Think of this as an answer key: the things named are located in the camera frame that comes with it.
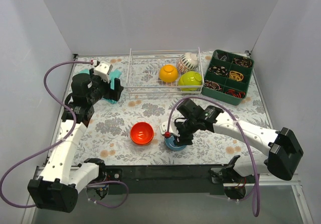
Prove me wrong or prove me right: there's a blue grey bowl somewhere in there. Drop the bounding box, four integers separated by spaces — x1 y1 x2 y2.
165 135 186 151

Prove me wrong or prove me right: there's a lime green bowl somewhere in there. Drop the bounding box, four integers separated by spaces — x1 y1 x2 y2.
178 71 202 86

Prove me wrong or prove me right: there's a red orange bowl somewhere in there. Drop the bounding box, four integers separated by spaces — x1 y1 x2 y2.
130 122 154 146

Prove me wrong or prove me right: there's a yellow orange bowl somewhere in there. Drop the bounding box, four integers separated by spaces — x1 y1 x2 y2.
159 64 179 83

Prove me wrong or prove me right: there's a white pink bowl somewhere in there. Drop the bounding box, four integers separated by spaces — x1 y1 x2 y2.
180 52 199 71

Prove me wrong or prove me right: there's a blue patterned bowl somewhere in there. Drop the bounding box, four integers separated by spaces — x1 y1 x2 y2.
176 60 188 74

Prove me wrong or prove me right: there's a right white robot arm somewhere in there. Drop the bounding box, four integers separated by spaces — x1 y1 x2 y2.
164 98 303 183

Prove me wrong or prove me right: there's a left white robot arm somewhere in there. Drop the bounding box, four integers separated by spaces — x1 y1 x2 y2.
27 73 123 213

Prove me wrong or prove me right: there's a teal cloth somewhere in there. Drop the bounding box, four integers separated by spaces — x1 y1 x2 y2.
80 69 121 104

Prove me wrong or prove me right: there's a floral table mat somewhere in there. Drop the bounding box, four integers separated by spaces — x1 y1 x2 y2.
50 51 286 166

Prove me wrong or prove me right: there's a green compartment organizer tray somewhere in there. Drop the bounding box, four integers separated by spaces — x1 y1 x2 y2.
202 49 254 106

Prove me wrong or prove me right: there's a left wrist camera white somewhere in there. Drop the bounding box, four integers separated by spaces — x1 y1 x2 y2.
91 60 113 83

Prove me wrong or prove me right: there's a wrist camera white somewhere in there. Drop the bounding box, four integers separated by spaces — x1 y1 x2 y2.
91 60 113 83
159 121 180 137

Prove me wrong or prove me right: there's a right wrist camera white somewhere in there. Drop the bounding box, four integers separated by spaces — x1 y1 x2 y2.
159 121 180 137

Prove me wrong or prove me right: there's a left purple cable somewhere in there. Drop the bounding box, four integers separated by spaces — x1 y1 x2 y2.
0 60 129 208

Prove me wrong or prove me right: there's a white wire dish rack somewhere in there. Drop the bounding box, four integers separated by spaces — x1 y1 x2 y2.
125 48 204 97

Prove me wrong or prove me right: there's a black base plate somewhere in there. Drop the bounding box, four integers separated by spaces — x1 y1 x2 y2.
103 164 234 195

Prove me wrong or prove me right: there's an aluminium frame rail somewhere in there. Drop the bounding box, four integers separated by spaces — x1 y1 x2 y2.
23 174 312 223

